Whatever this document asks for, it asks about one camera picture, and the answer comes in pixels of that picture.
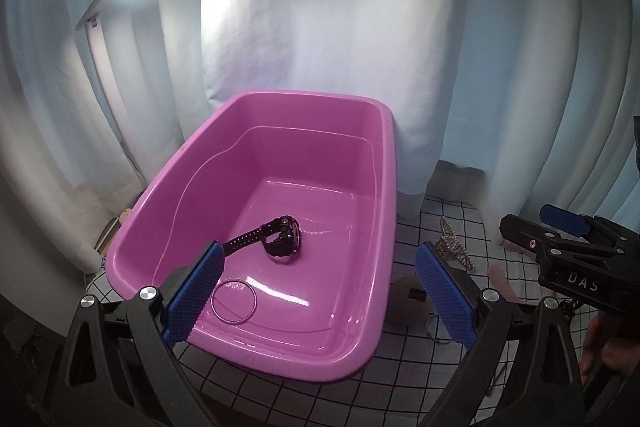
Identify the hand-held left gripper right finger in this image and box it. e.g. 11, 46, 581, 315
414, 243, 587, 427

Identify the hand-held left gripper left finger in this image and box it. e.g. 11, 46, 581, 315
42, 241, 224, 427

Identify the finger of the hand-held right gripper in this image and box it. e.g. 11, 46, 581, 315
540, 204, 596, 238
499, 214, 632, 259

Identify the thin metal bangle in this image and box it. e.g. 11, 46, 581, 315
211, 278, 258, 324

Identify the black wristwatch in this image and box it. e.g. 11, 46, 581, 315
221, 215, 302, 264

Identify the pink plastic tub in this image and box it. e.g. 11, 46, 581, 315
105, 90, 399, 383

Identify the person's right hand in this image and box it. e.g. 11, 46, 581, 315
580, 313, 640, 380

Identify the black grid white tablecloth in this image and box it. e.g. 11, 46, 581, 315
85, 194, 601, 427

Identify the wooden board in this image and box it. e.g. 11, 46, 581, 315
94, 208, 133, 258

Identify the white curtain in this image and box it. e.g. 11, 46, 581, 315
0, 0, 640, 275

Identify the small metal ring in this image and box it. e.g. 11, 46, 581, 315
426, 313, 453, 347

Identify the gold beaded necklace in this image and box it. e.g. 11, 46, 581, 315
434, 216, 476, 272

